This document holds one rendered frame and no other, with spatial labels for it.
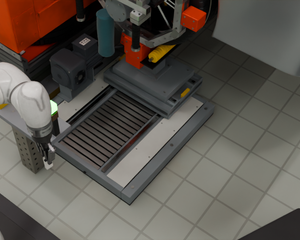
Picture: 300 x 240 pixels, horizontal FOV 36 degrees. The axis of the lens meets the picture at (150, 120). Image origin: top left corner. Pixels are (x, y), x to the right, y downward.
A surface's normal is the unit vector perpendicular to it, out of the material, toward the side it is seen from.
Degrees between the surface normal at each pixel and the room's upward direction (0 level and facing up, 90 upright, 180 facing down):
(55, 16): 90
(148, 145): 0
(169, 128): 0
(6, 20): 90
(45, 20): 90
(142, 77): 0
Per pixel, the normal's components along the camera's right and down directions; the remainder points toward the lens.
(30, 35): 0.80, 0.48
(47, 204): 0.04, -0.64
